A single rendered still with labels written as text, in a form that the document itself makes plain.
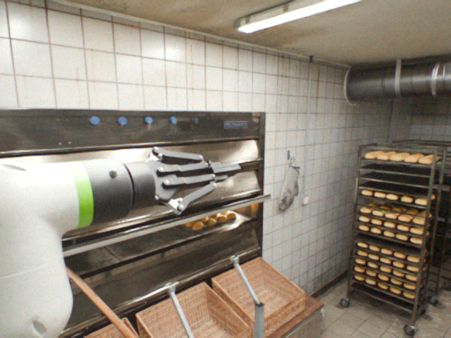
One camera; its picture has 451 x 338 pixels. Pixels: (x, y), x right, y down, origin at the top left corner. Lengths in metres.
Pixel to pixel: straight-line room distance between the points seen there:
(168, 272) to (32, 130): 1.20
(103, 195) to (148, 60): 1.54
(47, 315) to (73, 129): 1.39
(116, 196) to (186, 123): 1.64
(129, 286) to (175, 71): 1.37
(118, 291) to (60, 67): 1.29
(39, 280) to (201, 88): 1.82
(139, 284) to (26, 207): 1.75
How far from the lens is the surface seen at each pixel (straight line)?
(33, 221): 0.41
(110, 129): 1.81
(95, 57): 1.80
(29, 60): 1.71
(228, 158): 2.27
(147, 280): 2.14
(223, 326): 2.40
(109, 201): 0.43
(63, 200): 0.42
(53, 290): 0.44
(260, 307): 1.98
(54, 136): 1.73
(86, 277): 1.95
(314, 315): 2.73
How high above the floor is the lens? 2.07
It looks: 11 degrees down
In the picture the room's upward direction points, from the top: straight up
